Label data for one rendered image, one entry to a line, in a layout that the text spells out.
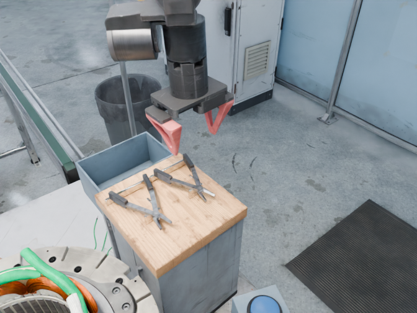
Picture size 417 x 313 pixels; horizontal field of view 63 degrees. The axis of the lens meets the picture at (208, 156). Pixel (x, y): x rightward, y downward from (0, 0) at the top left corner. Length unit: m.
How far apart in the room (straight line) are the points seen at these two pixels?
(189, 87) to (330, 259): 1.53
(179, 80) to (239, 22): 2.02
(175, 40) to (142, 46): 0.04
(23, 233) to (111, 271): 0.57
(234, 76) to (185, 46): 2.17
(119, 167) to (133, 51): 0.37
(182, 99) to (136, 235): 0.23
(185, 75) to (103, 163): 0.35
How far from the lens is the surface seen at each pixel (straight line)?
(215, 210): 0.59
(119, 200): 0.59
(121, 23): 0.47
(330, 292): 1.80
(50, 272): 0.45
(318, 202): 2.16
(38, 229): 1.03
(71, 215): 1.03
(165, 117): 0.50
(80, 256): 0.53
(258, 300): 0.53
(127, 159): 0.79
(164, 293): 0.60
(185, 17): 0.43
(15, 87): 1.82
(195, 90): 0.49
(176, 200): 0.61
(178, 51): 0.47
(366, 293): 1.85
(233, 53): 2.56
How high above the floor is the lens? 1.51
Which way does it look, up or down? 39 degrees down
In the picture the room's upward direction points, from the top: straight up
